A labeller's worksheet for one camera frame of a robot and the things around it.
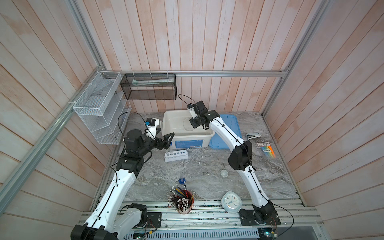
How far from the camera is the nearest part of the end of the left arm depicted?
1.94 ft

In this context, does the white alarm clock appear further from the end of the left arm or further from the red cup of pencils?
the end of the left arm

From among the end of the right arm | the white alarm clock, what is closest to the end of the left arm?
the end of the right arm

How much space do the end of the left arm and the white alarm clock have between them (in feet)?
1.42

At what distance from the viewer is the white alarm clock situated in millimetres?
762
